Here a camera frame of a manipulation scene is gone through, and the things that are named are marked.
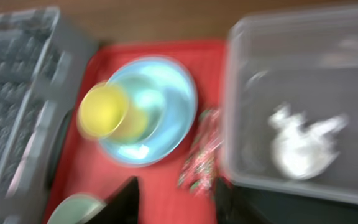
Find light blue plate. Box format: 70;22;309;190
99;55;198;166

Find red plastic tray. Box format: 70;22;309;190
44;40;226;223

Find green bowl with food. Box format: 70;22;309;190
47;194;106;224

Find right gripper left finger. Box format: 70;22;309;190
85;177;140;224

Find clear plastic bin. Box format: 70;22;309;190
223;4;358;204

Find grey dishwasher rack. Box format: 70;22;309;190
0;7;98;223

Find black plastic tray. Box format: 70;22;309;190
239;187;358;224

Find yellow plastic cup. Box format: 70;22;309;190
76;81;150;144

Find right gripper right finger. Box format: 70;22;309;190
214;177;271;224

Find white tissue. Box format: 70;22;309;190
268;103;349;180

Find red snack wrapper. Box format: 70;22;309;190
177;108;222;195

